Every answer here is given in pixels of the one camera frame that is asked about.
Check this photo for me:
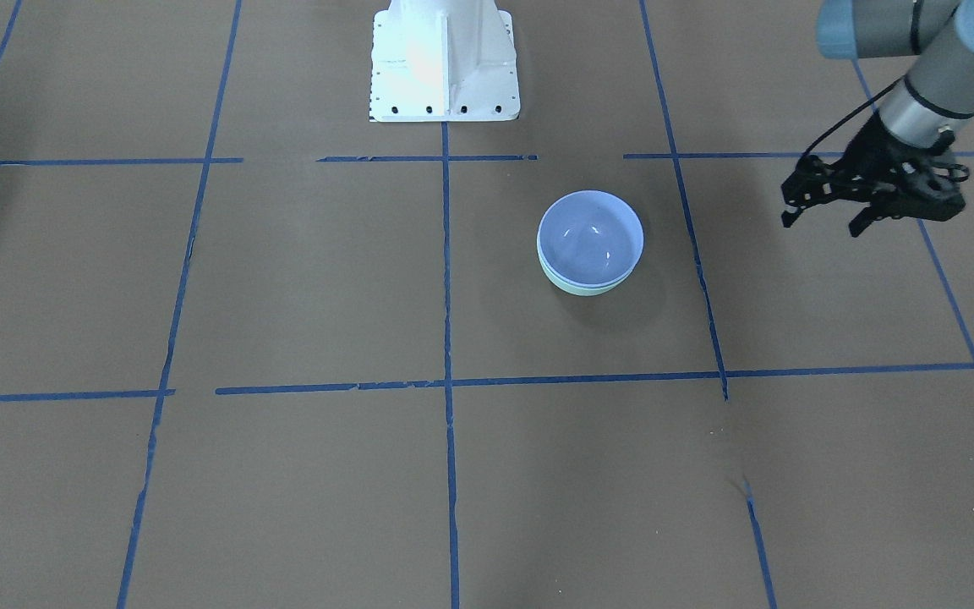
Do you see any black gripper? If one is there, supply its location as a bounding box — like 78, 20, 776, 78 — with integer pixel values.
780, 114, 927, 238

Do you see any blue bowl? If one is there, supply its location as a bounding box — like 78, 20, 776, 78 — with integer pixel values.
536, 190, 645, 284

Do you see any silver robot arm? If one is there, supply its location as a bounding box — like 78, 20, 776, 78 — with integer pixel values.
781, 1, 974, 238

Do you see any black camera cable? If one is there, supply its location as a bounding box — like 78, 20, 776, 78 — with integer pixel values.
800, 83, 902, 162

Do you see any white pedestal column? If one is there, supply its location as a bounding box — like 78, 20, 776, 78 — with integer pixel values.
368, 1, 522, 123

